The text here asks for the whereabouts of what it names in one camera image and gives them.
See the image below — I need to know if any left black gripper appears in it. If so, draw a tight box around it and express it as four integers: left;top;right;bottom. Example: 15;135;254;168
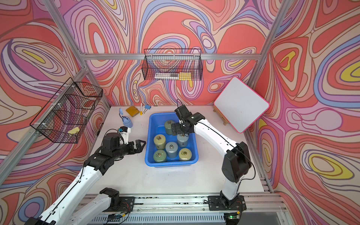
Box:
111;139;146;161

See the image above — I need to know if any grey-blue tea canister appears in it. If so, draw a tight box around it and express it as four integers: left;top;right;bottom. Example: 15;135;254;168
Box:
177;134;189;148
165;142;179;158

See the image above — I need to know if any yellow-green tea canister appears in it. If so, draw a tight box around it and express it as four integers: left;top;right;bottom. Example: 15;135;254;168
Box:
179;148;192;161

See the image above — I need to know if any blue plastic basket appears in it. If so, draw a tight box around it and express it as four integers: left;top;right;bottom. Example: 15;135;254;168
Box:
145;112;199;168

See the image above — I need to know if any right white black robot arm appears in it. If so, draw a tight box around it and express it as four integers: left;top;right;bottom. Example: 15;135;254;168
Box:
172;110;253;205

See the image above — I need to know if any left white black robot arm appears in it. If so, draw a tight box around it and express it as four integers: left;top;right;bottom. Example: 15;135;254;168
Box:
25;132;146;225

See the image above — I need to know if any dark green tea canister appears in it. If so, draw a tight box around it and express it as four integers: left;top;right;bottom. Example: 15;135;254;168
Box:
164;120;175;136

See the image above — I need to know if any green tea canister front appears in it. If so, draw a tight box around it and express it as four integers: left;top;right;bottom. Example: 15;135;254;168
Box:
153;150;167;163

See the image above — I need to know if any olive green tea canister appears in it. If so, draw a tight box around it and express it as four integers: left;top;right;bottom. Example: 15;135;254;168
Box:
153;134;167;150

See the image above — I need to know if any yellow box in basket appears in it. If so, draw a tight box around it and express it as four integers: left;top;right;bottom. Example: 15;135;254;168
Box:
179;72;192;81

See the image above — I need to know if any yellow sponge in basket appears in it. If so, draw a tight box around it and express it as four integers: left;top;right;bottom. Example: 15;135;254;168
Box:
67;127;80;135

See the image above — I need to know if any blue spray bottle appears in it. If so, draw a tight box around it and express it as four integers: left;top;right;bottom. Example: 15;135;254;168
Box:
119;108;133;128

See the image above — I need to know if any amber square block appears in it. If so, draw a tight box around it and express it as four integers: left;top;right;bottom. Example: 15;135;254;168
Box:
126;106;140;117

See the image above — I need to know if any wooden board easel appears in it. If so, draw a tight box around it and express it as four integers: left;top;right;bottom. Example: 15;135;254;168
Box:
213;106;229;126

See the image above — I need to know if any blue small clip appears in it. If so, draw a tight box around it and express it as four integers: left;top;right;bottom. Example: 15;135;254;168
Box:
142;105;151;113

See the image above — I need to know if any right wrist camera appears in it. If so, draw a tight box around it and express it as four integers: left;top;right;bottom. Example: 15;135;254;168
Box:
174;105;190;121

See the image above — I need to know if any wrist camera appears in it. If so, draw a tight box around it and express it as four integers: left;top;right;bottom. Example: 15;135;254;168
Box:
118;126;131;144
174;105;190;121

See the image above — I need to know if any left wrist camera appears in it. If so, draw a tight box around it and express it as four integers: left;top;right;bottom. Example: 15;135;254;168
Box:
118;126;131;144

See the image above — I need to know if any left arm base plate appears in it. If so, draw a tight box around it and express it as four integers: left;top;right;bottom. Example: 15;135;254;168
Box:
103;196;135;212

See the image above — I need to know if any white board pink frame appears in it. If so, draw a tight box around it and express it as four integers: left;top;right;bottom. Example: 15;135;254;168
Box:
214;77;270;133

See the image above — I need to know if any black wire basket back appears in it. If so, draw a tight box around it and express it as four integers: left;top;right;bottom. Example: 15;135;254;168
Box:
142;47;203;81

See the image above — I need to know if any black wire basket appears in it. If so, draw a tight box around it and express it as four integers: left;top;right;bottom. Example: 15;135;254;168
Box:
30;78;103;143
142;47;203;81

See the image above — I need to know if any black wire basket left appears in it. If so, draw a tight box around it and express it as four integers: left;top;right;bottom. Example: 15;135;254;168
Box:
30;78;103;143

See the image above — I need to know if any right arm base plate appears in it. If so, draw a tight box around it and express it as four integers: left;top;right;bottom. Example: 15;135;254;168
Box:
204;195;247;212

